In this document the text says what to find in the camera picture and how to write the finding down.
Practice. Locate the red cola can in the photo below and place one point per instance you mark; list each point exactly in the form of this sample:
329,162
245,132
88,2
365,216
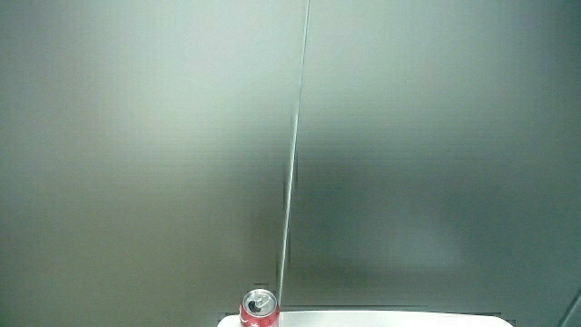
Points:
259,313

